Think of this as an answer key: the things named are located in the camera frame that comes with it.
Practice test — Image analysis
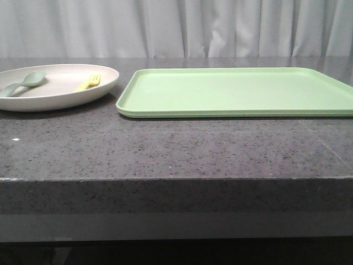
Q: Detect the pale green spoon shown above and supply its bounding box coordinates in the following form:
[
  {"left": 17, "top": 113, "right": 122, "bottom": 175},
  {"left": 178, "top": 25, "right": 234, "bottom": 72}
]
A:
[{"left": 1, "top": 71, "right": 46, "bottom": 97}]

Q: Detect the yellow plastic fork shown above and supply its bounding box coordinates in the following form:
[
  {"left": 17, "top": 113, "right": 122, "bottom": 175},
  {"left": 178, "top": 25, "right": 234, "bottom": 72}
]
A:
[{"left": 74, "top": 73, "right": 101, "bottom": 92}]

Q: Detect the cream round plate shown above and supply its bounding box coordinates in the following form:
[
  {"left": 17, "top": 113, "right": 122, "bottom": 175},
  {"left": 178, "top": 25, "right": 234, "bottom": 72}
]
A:
[{"left": 1, "top": 64, "right": 119, "bottom": 112}]

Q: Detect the white pleated curtain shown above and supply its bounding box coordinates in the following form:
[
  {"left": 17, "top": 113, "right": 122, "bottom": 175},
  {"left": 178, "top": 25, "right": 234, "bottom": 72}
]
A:
[{"left": 1, "top": 1, "right": 352, "bottom": 58}]

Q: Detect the light green serving tray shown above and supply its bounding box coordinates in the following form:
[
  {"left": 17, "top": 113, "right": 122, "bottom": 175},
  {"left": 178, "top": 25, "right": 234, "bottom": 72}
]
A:
[{"left": 116, "top": 67, "right": 352, "bottom": 118}]

